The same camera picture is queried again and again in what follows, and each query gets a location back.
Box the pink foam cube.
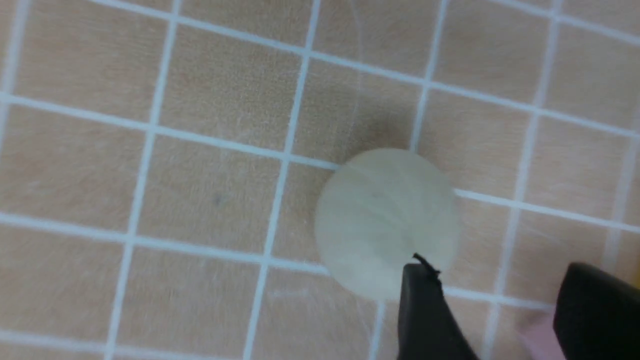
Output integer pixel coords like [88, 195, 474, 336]
[519, 313, 566, 360]

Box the checkered orange tablecloth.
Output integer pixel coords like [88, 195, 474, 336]
[1, 0, 639, 360]

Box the white bun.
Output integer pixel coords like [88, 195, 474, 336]
[313, 148, 462, 302]

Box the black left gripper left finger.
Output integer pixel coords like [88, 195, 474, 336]
[397, 253, 478, 360]

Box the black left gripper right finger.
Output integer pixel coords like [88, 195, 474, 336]
[553, 262, 640, 360]

